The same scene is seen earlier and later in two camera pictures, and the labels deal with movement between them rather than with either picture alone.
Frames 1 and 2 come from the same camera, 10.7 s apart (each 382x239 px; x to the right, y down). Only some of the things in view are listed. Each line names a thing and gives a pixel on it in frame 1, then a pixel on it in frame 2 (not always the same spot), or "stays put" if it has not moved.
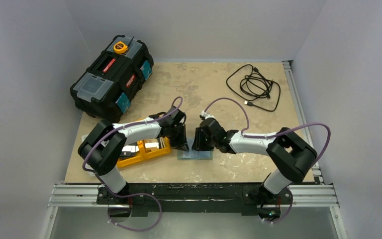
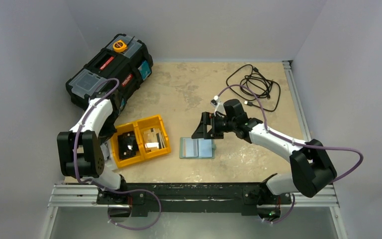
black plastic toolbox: [105, 91] stays put
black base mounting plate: [192, 199] stays put
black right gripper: [202, 136] to [212, 124]
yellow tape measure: [120, 47] stays put
